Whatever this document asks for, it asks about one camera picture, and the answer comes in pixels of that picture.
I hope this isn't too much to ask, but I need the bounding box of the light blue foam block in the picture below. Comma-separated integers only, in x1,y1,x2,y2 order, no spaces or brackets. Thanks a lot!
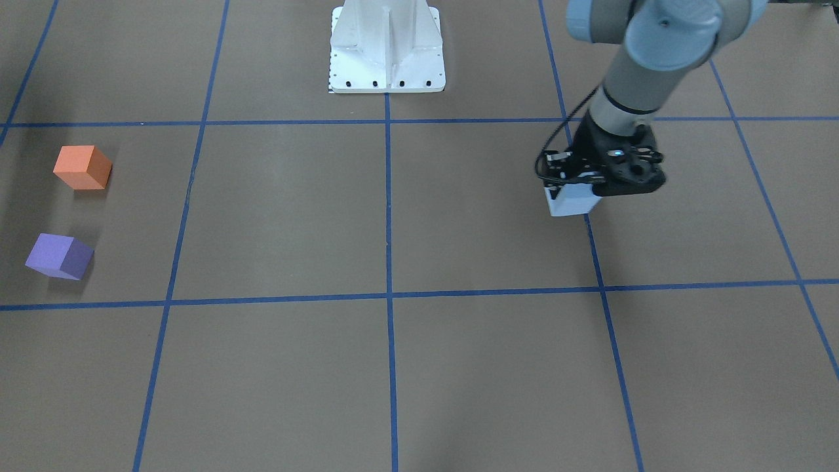
543,184,602,217

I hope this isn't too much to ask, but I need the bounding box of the orange foam block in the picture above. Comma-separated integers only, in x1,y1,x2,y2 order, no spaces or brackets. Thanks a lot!
53,146,113,191

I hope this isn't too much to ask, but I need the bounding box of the purple foam block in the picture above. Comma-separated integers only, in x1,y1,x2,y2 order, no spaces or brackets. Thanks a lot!
25,233,95,281

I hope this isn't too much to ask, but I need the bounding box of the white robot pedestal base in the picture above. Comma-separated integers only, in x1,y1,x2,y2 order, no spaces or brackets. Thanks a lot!
328,1,446,94

